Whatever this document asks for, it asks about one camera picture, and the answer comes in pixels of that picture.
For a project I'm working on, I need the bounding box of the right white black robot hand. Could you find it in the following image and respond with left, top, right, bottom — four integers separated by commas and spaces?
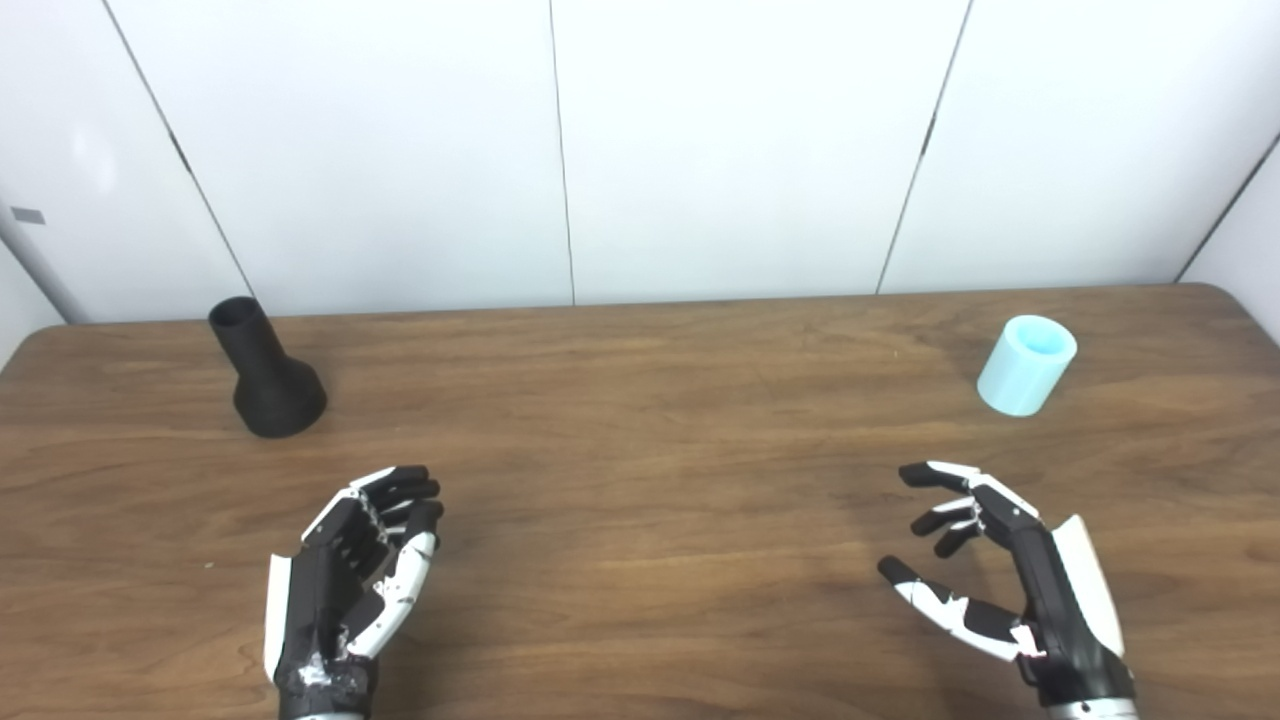
878, 461, 1138, 710

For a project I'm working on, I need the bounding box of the black flared nozzle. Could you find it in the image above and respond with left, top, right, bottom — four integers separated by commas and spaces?
208, 296, 328, 439

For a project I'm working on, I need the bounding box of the light-blue hose cylinder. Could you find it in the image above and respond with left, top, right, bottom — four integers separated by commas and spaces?
977, 315, 1078, 417

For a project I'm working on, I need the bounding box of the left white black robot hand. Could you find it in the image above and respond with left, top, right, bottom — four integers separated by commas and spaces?
264, 465, 444, 718

